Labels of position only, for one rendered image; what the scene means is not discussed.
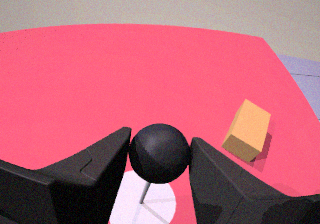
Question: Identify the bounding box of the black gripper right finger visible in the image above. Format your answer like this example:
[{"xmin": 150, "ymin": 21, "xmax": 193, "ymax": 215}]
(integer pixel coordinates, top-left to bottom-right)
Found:
[{"xmin": 188, "ymin": 137, "xmax": 320, "ymax": 224}]

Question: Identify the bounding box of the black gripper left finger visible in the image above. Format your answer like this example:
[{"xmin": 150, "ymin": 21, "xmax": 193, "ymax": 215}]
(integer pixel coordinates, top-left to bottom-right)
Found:
[{"xmin": 0, "ymin": 125, "xmax": 132, "ymax": 224}]

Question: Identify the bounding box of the tan rectangular block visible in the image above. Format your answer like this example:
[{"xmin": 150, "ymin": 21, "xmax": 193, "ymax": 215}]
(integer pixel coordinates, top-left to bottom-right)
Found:
[{"xmin": 221, "ymin": 100, "xmax": 271, "ymax": 161}]

